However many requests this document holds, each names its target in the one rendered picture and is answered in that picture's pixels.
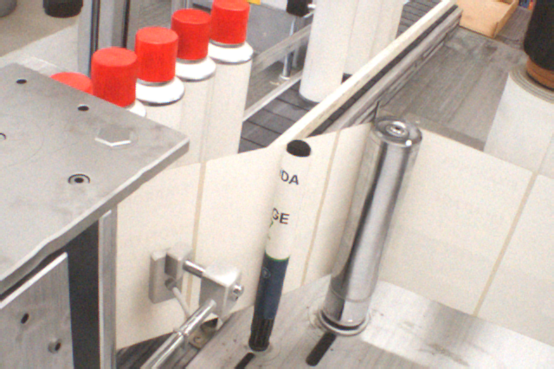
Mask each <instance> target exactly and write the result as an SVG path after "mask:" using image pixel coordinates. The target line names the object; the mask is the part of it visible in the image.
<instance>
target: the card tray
mask: <svg viewBox="0 0 554 369"><path fill-rule="evenodd" d="M518 3H519V0H459V1H458V2H457V3H456V4H455V5H458V8H461V9H463V11H462V14H461V20H460V23H459V27H462V28H465V29H467V30H470V31H473V32H475V33H478V34H481V35H483V36H488V37H489V38H491V39H493V40H494V38H495V37H496V35H497V34H498V33H499V31H500V30H501V29H502V27H503V26H504V25H505V24H506V22H507V19H509V18H510V17H511V15H512V13H513V11H515V10H516V9H517V8H518V7H517V5H518Z"/></svg>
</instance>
